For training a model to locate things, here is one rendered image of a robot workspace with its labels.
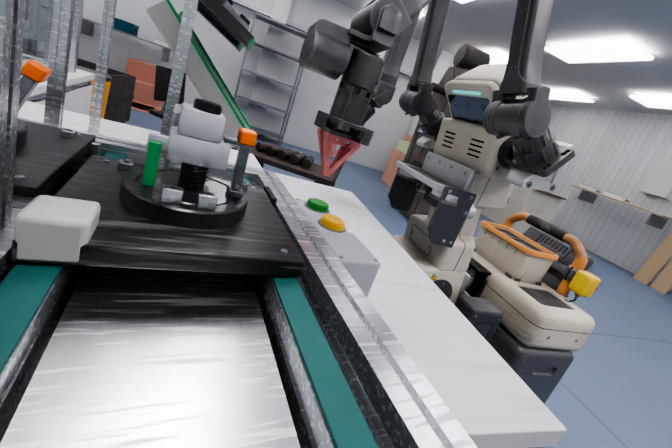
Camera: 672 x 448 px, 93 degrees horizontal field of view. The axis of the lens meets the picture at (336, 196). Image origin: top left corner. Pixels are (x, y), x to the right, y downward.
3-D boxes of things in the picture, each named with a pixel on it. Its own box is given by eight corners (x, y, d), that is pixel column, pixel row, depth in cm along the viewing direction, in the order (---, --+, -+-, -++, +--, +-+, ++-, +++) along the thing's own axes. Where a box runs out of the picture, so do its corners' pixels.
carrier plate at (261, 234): (259, 196, 56) (262, 185, 55) (300, 277, 36) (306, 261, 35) (90, 167, 44) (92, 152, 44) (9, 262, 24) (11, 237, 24)
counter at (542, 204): (463, 195, 887) (477, 164, 864) (543, 240, 649) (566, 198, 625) (438, 188, 858) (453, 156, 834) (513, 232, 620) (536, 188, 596)
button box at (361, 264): (317, 230, 63) (327, 202, 62) (367, 299, 46) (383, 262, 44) (283, 226, 60) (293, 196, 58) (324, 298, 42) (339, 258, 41)
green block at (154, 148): (154, 183, 36) (162, 141, 35) (153, 187, 35) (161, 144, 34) (142, 181, 36) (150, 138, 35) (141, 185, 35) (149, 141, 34)
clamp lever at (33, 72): (18, 121, 39) (53, 71, 38) (10, 124, 37) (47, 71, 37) (-20, 102, 37) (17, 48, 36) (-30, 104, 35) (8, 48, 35)
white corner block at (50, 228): (96, 239, 30) (102, 200, 29) (83, 267, 26) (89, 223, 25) (31, 234, 28) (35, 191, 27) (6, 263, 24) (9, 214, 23)
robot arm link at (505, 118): (552, 129, 68) (528, 128, 73) (539, 88, 64) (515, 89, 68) (524, 156, 66) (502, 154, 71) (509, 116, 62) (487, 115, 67)
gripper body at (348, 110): (336, 131, 48) (353, 82, 46) (314, 119, 57) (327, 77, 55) (371, 143, 51) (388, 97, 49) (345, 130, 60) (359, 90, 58)
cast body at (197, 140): (222, 161, 41) (235, 107, 40) (225, 171, 38) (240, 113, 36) (148, 145, 37) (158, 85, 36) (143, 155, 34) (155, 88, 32)
